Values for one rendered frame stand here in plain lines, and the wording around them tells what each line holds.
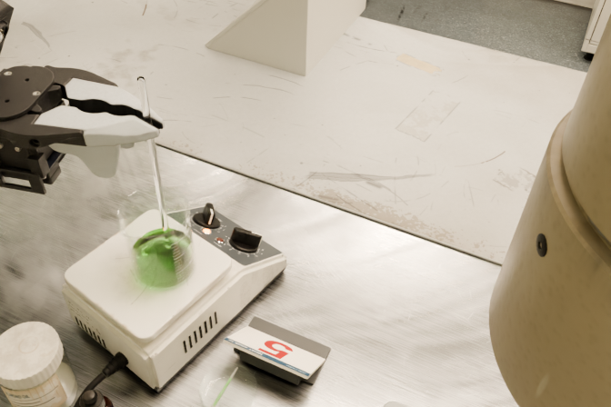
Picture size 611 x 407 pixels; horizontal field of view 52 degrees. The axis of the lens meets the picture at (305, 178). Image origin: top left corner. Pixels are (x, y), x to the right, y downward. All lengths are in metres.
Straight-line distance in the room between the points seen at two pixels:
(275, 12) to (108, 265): 0.51
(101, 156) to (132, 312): 0.15
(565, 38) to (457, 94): 2.22
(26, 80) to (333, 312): 0.38
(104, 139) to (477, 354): 0.43
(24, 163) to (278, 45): 0.55
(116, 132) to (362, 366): 0.34
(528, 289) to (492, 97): 0.86
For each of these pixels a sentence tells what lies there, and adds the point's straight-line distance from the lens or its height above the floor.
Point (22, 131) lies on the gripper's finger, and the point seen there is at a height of 1.16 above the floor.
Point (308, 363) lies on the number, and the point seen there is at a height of 0.92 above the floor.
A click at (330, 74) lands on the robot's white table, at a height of 0.90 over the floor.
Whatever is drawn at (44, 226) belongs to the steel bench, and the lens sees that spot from 0.82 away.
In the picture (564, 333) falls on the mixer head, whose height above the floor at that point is 1.33.
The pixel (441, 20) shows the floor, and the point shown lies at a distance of 3.17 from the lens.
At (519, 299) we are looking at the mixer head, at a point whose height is 1.32.
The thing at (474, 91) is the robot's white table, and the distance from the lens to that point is 1.03.
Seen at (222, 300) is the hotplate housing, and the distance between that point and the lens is 0.63.
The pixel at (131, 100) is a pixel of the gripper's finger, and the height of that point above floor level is 1.16.
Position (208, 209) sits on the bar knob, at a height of 0.97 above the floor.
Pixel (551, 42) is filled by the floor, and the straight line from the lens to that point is 3.16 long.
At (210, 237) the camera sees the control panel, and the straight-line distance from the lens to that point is 0.68.
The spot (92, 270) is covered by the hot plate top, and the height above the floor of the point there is 0.99.
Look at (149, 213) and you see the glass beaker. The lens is 0.60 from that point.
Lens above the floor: 1.46
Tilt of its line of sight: 43 degrees down
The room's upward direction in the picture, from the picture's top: 2 degrees clockwise
